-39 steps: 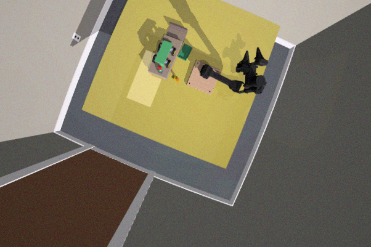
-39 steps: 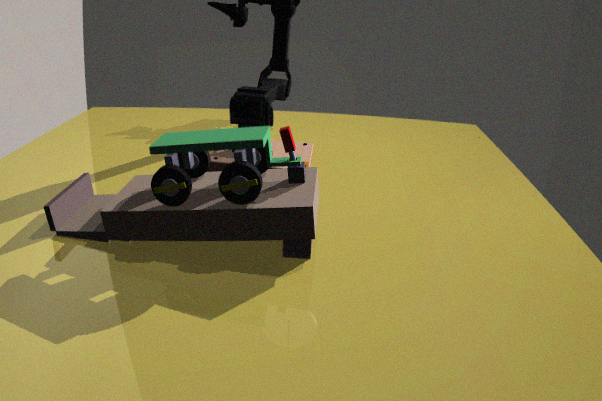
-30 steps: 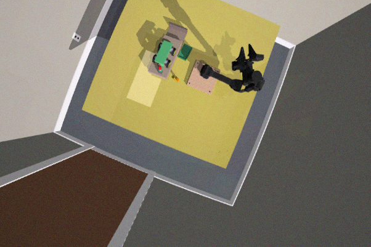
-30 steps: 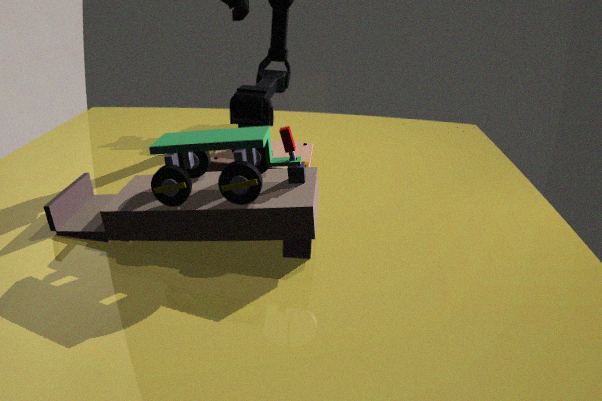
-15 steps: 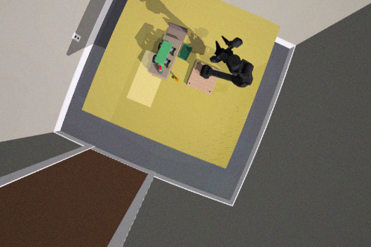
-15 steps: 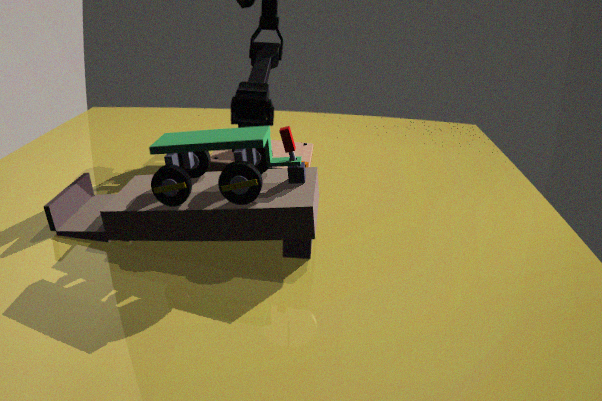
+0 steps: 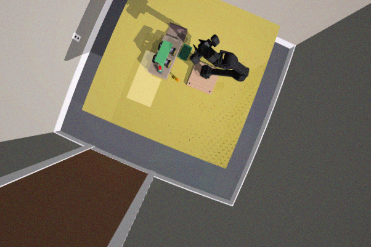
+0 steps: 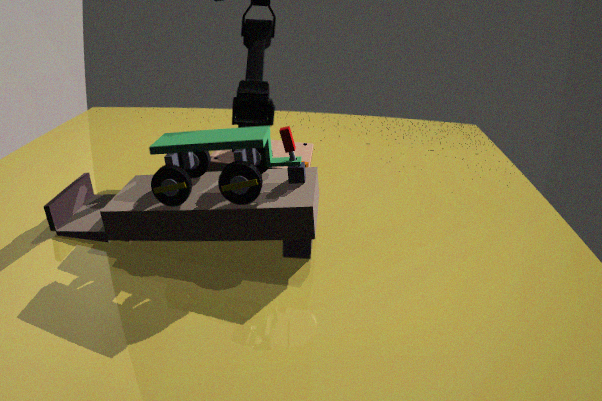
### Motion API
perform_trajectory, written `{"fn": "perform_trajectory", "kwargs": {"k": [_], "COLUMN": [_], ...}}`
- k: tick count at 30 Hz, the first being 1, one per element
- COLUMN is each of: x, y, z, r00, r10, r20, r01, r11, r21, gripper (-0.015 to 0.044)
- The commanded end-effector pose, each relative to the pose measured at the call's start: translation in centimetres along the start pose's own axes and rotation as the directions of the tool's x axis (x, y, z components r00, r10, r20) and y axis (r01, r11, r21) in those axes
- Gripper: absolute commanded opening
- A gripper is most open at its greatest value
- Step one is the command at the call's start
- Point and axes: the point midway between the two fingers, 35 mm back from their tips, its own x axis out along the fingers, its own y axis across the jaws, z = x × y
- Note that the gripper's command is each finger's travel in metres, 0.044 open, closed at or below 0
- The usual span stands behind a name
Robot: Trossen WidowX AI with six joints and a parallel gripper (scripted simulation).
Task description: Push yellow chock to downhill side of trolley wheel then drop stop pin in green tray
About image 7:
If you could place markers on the green trolley with black wheels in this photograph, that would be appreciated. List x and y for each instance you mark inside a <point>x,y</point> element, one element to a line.
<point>163,49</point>

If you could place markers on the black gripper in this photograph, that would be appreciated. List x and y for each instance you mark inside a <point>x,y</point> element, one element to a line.
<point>195,58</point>

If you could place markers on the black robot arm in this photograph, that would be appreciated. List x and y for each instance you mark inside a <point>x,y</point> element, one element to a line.
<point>230,61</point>

